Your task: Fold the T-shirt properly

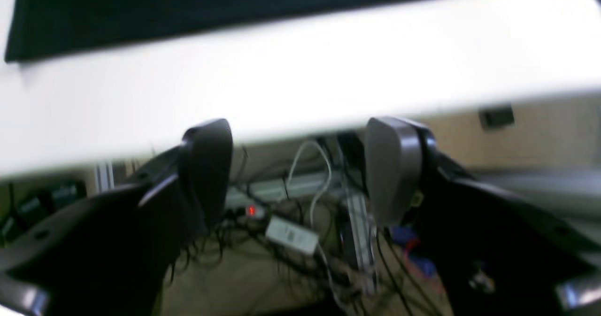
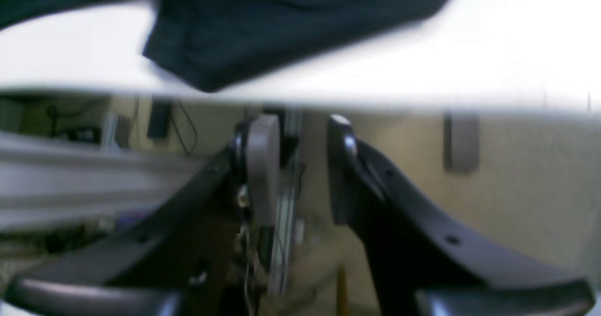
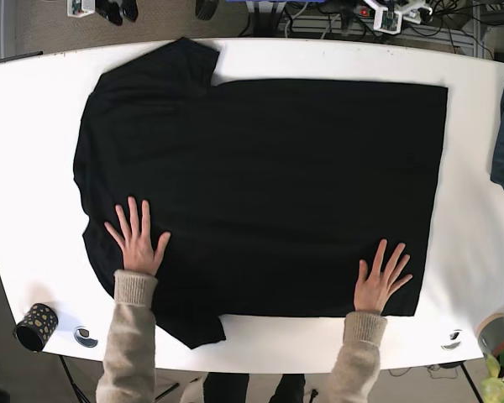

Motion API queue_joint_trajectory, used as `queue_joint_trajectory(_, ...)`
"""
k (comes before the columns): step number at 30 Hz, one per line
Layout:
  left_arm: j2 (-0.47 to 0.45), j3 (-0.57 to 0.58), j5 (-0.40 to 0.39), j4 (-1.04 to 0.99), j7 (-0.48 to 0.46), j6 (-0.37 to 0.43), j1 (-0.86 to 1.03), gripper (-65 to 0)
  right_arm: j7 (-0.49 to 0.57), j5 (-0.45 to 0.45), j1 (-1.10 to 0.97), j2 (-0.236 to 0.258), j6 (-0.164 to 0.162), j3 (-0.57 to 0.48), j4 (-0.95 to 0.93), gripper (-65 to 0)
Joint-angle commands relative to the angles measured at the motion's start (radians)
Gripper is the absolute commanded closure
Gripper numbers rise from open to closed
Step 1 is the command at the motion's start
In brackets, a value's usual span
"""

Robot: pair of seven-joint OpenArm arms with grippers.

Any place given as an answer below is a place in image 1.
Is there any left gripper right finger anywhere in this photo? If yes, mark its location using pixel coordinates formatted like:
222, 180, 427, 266
364, 117, 600, 316

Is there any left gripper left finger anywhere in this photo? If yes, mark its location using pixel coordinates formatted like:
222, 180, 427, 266
0, 119, 233, 316

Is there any white power adapter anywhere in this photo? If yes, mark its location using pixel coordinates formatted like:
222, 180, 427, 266
265, 216, 318, 256

